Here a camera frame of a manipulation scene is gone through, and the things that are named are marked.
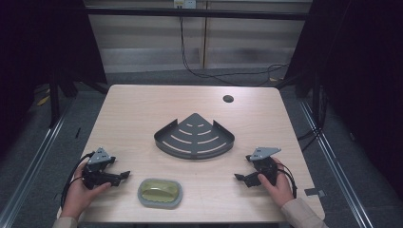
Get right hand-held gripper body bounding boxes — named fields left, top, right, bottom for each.
left=245, top=146, right=282, bottom=187

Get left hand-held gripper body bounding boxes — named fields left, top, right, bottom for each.
left=82, top=146, right=117, bottom=191

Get dark grey corner shelf rack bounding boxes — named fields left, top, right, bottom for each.
left=153, top=112, right=236, bottom=161

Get person's left hand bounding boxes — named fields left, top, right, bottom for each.
left=60, top=161, right=112, bottom=220

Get person's right hand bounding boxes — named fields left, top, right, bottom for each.
left=257, top=157, right=296, bottom=209

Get grey tape strip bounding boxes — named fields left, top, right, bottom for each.
left=304, top=187, right=327, bottom=198

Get black metal stand leg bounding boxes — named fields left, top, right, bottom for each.
left=48, top=74, right=62, bottom=129

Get yellow tape strip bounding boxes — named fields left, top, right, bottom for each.
left=35, top=94, right=51, bottom=107

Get black curtain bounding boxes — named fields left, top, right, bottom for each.
left=0, top=0, right=108, bottom=153
left=283, top=0, right=403, bottom=193

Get left hand-held gripper black cable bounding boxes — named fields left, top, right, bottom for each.
left=60, top=151, right=96, bottom=211

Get hand-held gripper black cable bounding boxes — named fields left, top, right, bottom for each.
left=60, top=151, right=96, bottom=211
left=277, top=162, right=298, bottom=200

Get right hand-held gripper black cable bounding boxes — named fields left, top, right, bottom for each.
left=277, top=162, right=298, bottom=200

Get black stand base cables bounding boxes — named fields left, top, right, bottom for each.
left=296, top=124, right=323, bottom=152

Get metal floor rail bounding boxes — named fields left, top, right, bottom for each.
left=0, top=94, right=77, bottom=228
left=297, top=99, right=378, bottom=228

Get long black floor cable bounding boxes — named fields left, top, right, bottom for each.
left=179, top=15, right=290, bottom=87

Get black horizontal frame bar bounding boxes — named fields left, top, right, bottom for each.
left=85, top=7, right=311, bottom=22

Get white wall power socket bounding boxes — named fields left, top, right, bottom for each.
left=173, top=0, right=198, bottom=10

